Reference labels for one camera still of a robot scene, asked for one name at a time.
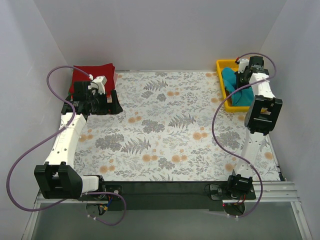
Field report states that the teal t-shirt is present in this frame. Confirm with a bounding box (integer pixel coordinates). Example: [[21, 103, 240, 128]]
[[221, 66, 255, 107]]

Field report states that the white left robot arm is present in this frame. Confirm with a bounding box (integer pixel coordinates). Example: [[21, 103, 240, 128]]
[[34, 75, 123, 199]]

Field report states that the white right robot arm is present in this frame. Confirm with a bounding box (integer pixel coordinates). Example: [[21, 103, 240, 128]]
[[227, 55, 283, 199]]

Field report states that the yellow plastic tray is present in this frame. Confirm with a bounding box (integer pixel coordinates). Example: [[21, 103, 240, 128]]
[[216, 59, 254, 113]]

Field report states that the folded pink t-shirt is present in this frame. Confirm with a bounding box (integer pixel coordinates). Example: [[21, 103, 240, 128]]
[[113, 72, 118, 84]]

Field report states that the folded red t-shirt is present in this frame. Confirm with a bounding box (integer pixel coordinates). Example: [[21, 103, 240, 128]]
[[69, 63, 116, 96]]

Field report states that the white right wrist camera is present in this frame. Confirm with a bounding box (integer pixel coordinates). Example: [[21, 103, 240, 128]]
[[235, 57, 250, 74]]

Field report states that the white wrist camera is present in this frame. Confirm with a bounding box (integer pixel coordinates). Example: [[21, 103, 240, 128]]
[[235, 57, 250, 74], [90, 75, 108, 95]]

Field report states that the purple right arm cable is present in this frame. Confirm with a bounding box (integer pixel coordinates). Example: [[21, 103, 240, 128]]
[[211, 52, 278, 219]]

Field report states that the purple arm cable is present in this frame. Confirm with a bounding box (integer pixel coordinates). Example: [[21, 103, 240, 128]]
[[211, 52, 278, 219], [5, 65, 128, 227]]

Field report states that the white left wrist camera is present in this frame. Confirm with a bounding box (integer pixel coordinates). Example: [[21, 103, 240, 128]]
[[90, 75, 108, 95]]

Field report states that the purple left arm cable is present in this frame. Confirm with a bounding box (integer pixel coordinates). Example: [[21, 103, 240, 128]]
[[5, 65, 128, 227]]

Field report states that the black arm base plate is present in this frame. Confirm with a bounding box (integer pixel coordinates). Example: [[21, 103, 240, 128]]
[[86, 180, 257, 212]]

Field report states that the aluminium frame rail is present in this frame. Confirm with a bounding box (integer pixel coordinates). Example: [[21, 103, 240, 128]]
[[34, 181, 301, 204]]

